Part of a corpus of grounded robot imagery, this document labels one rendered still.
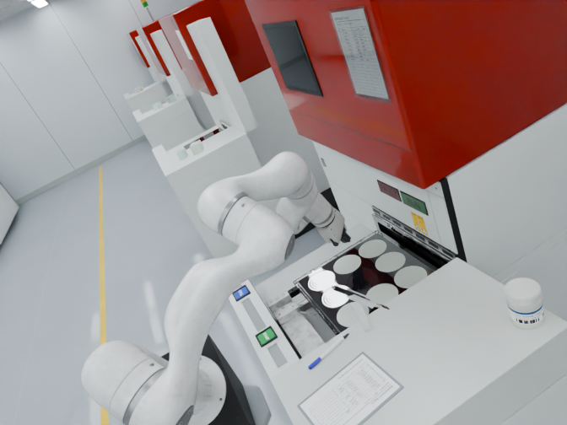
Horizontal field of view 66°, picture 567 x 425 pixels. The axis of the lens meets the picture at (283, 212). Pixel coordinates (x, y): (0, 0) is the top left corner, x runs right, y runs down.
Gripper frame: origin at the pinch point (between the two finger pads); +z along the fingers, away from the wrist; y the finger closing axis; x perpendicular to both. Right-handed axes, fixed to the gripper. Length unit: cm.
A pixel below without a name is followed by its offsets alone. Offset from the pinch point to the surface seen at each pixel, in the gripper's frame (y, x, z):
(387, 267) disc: 8.8, 15.3, 4.8
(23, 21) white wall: -415, -688, 13
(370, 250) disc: 0.7, 6.4, 8.6
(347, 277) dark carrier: 13.7, 2.7, 2.4
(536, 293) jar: 24, 60, -20
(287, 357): 45.5, 1.1, -19.0
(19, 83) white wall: -337, -726, 67
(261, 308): 30.8, -17.7, -12.1
